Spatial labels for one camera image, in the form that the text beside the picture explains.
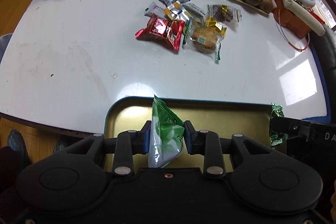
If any brown dried fruit packet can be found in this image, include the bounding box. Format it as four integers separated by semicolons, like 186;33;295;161
207;5;242;23

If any silver yellow snack packet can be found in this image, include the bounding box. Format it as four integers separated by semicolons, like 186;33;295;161
164;1;193;23

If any white sesame crisp packet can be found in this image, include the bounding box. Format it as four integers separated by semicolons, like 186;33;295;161
182;3;207;21

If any right end kiwi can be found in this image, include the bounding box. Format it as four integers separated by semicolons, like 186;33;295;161
259;0;273;13

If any white hawthorn bar packet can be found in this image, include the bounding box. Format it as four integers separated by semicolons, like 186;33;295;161
144;2;166;18

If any gold foil candy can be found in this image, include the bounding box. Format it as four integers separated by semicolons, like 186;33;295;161
204;16;227;37

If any cookie in clear wrapper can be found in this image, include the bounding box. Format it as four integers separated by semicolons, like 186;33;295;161
182;19;225;63

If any green white snack packet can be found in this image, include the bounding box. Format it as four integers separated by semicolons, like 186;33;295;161
148;97;184;168

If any orange pouch with cord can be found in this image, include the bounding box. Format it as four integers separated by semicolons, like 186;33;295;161
272;0;325;52

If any empty gold tray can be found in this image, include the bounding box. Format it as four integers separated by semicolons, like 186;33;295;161
104;96;274;172

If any green foil candy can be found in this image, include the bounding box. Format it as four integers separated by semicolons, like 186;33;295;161
269;103;285;147

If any red hawthorn snack packet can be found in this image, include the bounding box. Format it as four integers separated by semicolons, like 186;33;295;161
135;14;185;51

